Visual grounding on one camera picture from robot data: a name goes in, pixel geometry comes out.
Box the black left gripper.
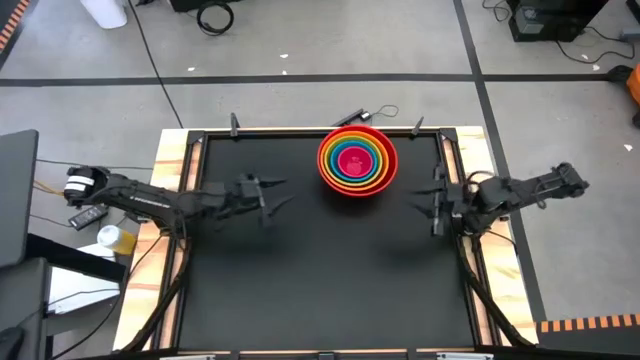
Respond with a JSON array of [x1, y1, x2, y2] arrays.
[[233, 172, 296, 229]]

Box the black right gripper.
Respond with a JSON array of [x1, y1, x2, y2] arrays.
[[406, 161, 474, 238]]

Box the nested rainbow bowls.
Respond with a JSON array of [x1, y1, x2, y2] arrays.
[[316, 124, 400, 198]]

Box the small pink plastic bowl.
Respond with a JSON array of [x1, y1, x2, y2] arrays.
[[337, 146, 374, 179]]

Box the teal blue plastic bowl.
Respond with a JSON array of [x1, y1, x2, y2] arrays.
[[332, 141, 382, 182]]

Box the green plastic bowl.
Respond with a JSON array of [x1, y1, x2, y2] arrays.
[[328, 137, 387, 185]]

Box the yellow plastic bowl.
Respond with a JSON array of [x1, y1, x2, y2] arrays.
[[324, 133, 391, 188]]

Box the yellow bottle with white cap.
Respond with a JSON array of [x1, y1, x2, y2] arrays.
[[96, 224, 138, 256]]

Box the black power brick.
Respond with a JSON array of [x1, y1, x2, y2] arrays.
[[67, 203, 110, 232]]

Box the orange black hazard striped ramp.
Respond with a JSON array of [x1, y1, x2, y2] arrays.
[[536, 313, 640, 357], [0, 0, 32, 54]]

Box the white sheet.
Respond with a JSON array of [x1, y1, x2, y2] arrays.
[[46, 243, 127, 316]]

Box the black computer case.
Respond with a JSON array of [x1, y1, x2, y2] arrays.
[[506, 0, 609, 44]]

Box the orange object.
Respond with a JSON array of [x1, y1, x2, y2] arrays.
[[626, 63, 640, 107]]

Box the white bin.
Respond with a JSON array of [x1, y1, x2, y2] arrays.
[[79, 0, 129, 30]]

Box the black aluminium table frame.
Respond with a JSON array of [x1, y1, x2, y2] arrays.
[[114, 127, 539, 360]]

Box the black power adapter with cable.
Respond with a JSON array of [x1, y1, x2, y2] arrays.
[[331, 103, 401, 127]]

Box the long black floor cable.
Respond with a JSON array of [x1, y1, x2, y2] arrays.
[[126, 0, 185, 129]]

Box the coiled black cable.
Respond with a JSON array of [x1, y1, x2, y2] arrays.
[[195, 0, 236, 37]]

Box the black cable on floor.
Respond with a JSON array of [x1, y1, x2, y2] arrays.
[[553, 25, 627, 66]]

